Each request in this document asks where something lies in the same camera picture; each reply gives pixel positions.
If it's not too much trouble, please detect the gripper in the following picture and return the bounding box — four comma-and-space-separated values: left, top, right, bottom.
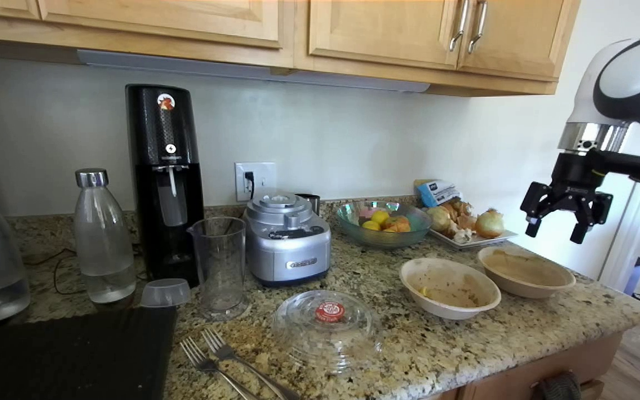
520, 151, 614, 245

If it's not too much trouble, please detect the beige bowl with brown residue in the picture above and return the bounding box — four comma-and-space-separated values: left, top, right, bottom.
476, 245, 577, 300

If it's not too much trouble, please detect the beige bowl with food residue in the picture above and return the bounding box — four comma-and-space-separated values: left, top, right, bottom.
399, 257, 503, 321

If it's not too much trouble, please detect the glass fruit bowl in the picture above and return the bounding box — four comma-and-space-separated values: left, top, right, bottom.
335, 200, 433, 249

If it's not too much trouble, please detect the brown onion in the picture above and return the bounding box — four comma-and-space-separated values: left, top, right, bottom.
425, 206, 453, 233
474, 208, 506, 239

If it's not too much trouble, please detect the white rectangular plate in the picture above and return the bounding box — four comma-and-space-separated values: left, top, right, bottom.
428, 227, 518, 249

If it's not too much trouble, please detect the heap of garlic and shallots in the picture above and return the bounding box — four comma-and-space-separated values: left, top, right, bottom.
442, 199, 478, 244

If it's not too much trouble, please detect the blue and white packet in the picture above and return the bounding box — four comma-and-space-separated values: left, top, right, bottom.
413, 178, 464, 208

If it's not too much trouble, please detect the orange fruit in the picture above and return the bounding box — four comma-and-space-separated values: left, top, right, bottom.
382, 214, 412, 233

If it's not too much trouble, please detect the wooden drawer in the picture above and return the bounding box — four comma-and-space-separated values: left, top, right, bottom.
456, 332, 624, 400

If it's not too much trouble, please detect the grey towel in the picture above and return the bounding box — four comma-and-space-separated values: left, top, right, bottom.
536, 371, 583, 400

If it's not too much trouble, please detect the black cup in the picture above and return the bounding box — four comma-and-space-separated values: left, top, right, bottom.
294, 193, 322, 217

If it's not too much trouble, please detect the clear lid with red sticker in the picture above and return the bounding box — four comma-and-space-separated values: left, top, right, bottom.
271, 289, 383, 374

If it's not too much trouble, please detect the silver food processor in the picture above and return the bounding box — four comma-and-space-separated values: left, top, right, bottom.
242, 191, 332, 288

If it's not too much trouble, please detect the clear measuring jug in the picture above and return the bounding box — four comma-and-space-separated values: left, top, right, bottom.
187, 217, 251, 321

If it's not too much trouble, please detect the silver fork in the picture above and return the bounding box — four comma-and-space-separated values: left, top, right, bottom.
201, 328, 302, 400
179, 337, 260, 400

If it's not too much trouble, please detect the black soda maker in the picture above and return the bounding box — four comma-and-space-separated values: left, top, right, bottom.
125, 83, 206, 288

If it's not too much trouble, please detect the small clear plastic cup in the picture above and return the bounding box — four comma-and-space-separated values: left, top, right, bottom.
140, 278, 192, 308

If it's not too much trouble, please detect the black mat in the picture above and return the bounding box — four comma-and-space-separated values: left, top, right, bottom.
0, 306, 178, 400

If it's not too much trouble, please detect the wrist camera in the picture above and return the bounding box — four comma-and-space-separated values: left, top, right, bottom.
597, 149, 640, 186

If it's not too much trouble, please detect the silver cabinet door handle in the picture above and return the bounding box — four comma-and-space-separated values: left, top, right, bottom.
467, 0, 489, 55
448, 0, 470, 53

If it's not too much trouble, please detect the white wall socket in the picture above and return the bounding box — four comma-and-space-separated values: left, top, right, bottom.
234, 162, 277, 203

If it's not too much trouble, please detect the wooden wall cabinet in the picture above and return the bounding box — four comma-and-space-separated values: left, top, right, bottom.
0, 0, 581, 98

